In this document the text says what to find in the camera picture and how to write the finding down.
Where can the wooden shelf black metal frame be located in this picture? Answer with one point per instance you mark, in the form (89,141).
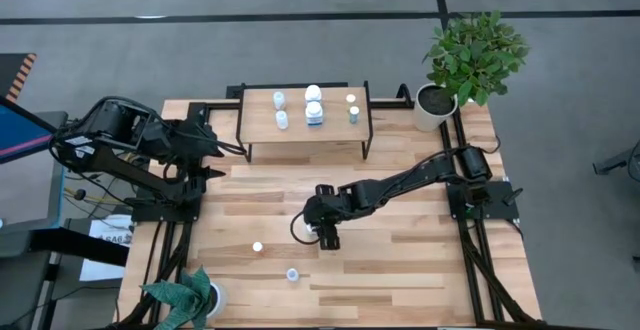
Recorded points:
(295,137)

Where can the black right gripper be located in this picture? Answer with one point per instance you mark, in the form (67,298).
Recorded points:
(332,207)

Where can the black workstation cart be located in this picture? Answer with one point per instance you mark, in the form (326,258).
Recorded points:
(80,245)

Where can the black aluminium rail frame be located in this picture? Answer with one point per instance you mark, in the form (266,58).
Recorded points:
(444,135)
(172,250)

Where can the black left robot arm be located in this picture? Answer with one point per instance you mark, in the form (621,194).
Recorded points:
(110,125)

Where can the yellow pill vial white cap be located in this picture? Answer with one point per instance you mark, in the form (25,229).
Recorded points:
(351,99)

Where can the blue framed monitor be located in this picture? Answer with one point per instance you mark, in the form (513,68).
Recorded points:
(20,135)

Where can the translucent plastic bottle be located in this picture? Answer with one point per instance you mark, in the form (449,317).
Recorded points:
(292,274)
(278,100)

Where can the white round plant pot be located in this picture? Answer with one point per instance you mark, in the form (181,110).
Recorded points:
(434,102)

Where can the grey chair base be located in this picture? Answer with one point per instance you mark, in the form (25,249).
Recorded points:
(615,162)

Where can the orange pill vial white cap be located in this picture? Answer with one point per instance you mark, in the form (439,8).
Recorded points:
(257,246)

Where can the green leafy plant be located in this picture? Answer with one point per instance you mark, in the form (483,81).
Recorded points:
(475,55)

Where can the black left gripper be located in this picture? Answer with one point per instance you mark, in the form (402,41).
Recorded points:
(196,180)

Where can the small white plant pot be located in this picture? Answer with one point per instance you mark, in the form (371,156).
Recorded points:
(219,300)

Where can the orange black striped mat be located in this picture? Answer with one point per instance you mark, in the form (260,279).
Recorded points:
(22,75)

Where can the translucent bottle yellow label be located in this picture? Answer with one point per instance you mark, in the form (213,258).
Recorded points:
(281,119)

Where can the white paper sheet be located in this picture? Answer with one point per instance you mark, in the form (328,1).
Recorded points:
(112,227)

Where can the teal artificial plant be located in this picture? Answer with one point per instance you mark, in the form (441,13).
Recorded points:
(185,297)

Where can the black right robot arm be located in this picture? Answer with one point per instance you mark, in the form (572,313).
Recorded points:
(400,180)

